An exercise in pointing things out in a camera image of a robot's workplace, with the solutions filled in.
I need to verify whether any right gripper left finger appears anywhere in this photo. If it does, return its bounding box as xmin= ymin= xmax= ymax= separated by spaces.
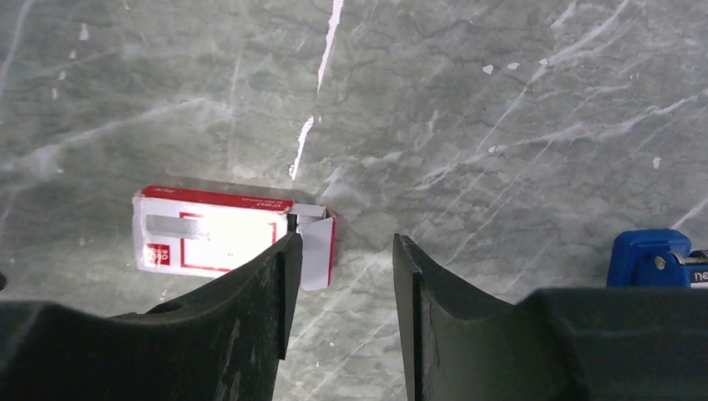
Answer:
xmin=1 ymin=233 xmax=303 ymax=400

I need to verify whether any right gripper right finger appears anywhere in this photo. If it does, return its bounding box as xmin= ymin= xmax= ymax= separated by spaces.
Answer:
xmin=392 ymin=235 xmax=707 ymax=400

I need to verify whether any red white staple box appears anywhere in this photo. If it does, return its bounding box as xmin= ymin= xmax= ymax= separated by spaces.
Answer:
xmin=132 ymin=185 xmax=336 ymax=291

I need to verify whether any silver staple strip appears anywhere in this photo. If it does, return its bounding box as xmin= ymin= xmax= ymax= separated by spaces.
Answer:
xmin=145 ymin=215 xmax=210 ymax=240

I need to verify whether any blue black stapler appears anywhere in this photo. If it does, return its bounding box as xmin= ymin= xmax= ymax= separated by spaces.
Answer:
xmin=606 ymin=229 xmax=707 ymax=289

